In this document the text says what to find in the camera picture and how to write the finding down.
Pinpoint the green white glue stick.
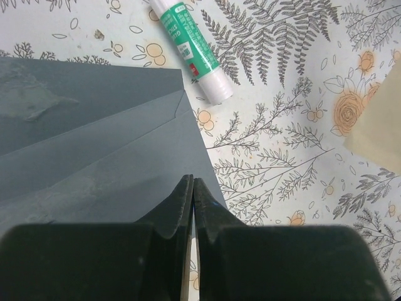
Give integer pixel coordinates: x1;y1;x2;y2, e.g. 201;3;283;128
150;0;233;105

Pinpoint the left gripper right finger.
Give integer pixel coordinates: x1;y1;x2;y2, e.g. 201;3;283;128
193;178;391;300

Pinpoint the floral tablecloth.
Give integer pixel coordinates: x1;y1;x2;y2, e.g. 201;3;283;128
1;1;400;299

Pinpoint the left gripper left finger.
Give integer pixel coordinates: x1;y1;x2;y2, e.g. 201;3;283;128
1;175;194;300

